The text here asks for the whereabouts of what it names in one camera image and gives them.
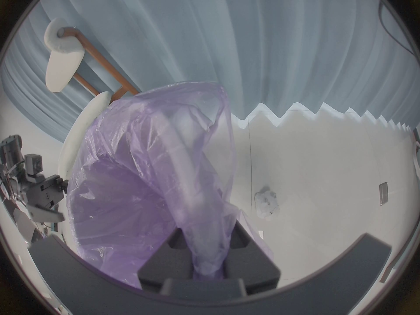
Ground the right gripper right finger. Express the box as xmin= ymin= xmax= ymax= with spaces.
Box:
xmin=224 ymin=222 xmax=282 ymax=290

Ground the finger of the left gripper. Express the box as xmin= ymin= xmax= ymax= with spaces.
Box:
xmin=54 ymin=176 xmax=69 ymax=194
xmin=28 ymin=205 xmax=65 ymax=223

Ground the crumpled white paper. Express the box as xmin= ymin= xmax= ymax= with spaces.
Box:
xmin=254 ymin=186 xmax=280 ymax=222

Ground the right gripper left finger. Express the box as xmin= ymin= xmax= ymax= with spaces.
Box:
xmin=137 ymin=227 xmax=194 ymax=291

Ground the black cable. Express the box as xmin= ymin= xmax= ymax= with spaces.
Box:
xmin=377 ymin=0 xmax=419 ymax=56

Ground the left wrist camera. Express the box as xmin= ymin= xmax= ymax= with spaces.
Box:
xmin=24 ymin=154 xmax=45 ymax=181

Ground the purple plastic bag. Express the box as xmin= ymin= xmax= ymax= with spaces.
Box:
xmin=66 ymin=81 xmax=275 ymax=289

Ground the blue-grey curtain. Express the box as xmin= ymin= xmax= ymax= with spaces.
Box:
xmin=0 ymin=0 xmax=417 ymax=144

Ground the white cushioned wooden chair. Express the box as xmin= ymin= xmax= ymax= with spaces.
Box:
xmin=44 ymin=18 xmax=140 ymax=180

